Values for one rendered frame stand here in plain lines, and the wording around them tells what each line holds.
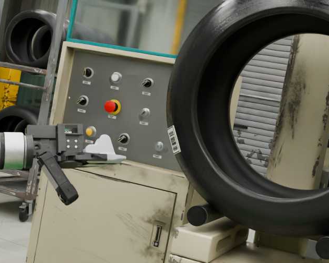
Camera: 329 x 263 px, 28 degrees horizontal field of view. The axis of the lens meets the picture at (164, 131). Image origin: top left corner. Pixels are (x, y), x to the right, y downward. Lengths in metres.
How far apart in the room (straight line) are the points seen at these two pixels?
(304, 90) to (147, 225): 0.74
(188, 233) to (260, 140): 9.42
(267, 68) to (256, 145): 1.27
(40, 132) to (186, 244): 0.39
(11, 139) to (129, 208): 0.92
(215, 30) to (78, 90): 0.99
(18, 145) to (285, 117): 0.74
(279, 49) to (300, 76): 9.11
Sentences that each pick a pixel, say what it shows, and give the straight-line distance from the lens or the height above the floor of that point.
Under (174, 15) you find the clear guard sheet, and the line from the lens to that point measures 2.18.
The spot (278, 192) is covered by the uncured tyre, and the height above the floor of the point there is 0.96.
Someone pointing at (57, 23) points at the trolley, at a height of 1.53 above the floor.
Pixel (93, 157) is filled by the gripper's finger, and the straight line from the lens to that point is 1.34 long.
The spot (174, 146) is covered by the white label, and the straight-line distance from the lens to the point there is 1.45.
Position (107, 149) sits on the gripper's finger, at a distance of 1.38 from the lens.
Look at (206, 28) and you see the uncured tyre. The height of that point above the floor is 1.30.
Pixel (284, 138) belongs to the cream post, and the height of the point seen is 1.09.
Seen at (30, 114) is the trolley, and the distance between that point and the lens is 5.20.
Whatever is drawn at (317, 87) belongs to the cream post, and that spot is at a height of 1.24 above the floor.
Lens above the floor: 1.14
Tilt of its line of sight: 3 degrees down
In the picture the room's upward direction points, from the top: 10 degrees clockwise
